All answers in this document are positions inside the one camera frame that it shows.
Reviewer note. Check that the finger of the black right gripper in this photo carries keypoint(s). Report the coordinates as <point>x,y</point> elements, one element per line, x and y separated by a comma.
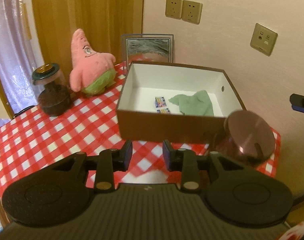
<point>297,102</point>

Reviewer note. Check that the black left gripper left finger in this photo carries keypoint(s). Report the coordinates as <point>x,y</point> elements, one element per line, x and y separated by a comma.
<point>122,157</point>

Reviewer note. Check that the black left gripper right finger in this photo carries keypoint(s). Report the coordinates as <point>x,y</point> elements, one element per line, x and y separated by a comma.
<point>173,158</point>

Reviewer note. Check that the brown cardboard box white inside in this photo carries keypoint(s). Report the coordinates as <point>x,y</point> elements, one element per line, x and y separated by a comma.
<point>136,113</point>

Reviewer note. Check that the colourful small card packet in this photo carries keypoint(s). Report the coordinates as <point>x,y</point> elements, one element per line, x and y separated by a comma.
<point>161,106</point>

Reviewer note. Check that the green cloth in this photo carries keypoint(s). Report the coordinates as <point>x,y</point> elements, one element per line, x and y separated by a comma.
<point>197,104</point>

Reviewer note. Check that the brown cylindrical canister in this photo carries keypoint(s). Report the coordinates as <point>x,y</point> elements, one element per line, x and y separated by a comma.
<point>246,138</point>

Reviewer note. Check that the dark glass jar green lid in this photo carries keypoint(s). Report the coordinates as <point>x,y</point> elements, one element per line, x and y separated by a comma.
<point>55,98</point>

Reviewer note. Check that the pink starfish plush toy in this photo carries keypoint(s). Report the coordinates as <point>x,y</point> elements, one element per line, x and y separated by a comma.
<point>92,72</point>

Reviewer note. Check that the framed grey picture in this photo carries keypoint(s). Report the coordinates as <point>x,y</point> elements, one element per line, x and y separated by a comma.
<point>147,47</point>

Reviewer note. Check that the orange brown curtain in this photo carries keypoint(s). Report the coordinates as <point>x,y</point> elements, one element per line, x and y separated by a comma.
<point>103,22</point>

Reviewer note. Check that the sheer lilac curtain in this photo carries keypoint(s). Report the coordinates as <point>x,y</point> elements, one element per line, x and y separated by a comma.
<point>17,61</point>

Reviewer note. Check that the beige data wall socket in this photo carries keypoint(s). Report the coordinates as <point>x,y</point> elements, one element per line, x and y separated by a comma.
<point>263,39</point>

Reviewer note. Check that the beige double wall socket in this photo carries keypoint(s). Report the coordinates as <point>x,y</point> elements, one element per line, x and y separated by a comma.
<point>188,11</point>

